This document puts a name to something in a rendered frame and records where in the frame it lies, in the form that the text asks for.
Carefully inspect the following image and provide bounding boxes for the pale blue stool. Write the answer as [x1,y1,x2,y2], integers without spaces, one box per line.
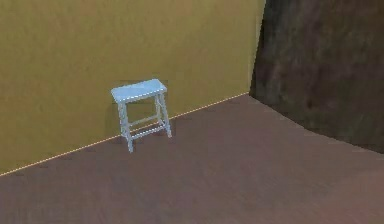
[110,78,173,154]

